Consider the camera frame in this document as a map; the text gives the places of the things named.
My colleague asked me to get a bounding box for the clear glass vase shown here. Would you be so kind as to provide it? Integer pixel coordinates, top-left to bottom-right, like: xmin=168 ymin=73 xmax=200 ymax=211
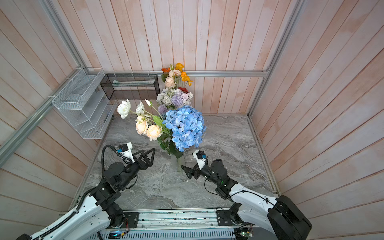
xmin=171 ymin=155 xmax=185 ymax=172

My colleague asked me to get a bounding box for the blue hydrangea stem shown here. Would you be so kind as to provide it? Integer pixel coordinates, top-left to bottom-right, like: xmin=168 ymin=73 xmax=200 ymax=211
xmin=163 ymin=105 xmax=207 ymax=159

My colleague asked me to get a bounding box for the lilac pompom flower spray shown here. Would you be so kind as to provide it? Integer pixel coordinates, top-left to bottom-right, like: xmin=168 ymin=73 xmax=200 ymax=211
xmin=156 ymin=88 xmax=185 ymax=115

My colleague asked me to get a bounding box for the red gerbera stem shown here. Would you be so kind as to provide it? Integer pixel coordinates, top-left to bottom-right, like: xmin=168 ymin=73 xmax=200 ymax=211
xmin=179 ymin=87 xmax=189 ymax=93

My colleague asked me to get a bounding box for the peach rose spray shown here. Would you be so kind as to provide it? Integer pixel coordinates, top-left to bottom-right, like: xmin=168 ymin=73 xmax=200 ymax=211
xmin=162 ymin=65 xmax=178 ymax=89

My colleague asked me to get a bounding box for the yellow poppy spray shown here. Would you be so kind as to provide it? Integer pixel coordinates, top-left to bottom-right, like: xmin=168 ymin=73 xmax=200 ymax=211
xmin=174 ymin=63 xmax=193 ymax=88

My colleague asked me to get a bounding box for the cream rose spray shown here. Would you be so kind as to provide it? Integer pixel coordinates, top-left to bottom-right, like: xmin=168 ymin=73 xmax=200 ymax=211
xmin=136 ymin=115 xmax=171 ymax=152

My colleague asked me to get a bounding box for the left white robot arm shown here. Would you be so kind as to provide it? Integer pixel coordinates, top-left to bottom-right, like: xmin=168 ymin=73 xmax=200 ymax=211
xmin=18 ymin=146 xmax=156 ymax=240

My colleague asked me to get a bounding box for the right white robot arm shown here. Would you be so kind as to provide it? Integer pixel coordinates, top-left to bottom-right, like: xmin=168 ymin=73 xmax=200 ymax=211
xmin=193 ymin=158 xmax=313 ymax=240

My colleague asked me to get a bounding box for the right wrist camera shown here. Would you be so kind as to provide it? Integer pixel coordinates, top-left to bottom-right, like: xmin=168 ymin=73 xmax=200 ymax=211
xmin=193 ymin=150 xmax=207 ymax=170

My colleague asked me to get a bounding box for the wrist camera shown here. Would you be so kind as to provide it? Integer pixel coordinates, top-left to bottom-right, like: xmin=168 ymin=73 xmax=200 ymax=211
xmin=117 ymin=142 xmax=135 ymax=165
xmin=193 ymin=150 xmax=207 ymax=170

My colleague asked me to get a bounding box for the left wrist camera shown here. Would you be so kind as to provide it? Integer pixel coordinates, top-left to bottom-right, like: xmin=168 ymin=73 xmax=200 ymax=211
xmin=117 ymin=142 xmax=135 ymax=165

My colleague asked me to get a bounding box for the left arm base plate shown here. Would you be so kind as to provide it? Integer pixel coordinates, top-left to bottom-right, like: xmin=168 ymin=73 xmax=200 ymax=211
xmin=110 ymin=212 xmax=140 ymax=229

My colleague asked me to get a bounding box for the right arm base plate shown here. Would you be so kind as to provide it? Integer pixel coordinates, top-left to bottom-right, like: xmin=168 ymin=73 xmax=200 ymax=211
xmin=215 ymin=207 xmax=243 ymax=226

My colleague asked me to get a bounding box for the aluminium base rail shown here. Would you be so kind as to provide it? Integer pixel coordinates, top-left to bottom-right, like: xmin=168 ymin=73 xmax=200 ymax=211
xmin=83 ymin=206 xmax=301 ymax=240

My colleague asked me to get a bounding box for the black mesh wall basket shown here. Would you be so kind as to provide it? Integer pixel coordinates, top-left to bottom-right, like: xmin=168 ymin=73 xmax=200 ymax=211
xmin=100 ymin=73 xmax=160 ymax=101

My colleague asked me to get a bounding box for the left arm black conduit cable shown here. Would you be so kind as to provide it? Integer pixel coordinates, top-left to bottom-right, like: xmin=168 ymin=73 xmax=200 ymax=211
xmin=29 ymin=144 xmax=127 ymax=240

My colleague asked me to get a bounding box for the white wire shelf rack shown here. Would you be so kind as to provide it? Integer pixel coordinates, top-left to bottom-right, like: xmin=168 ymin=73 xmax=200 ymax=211
xmin=52 ymin=68 xmax=117 ymax=140

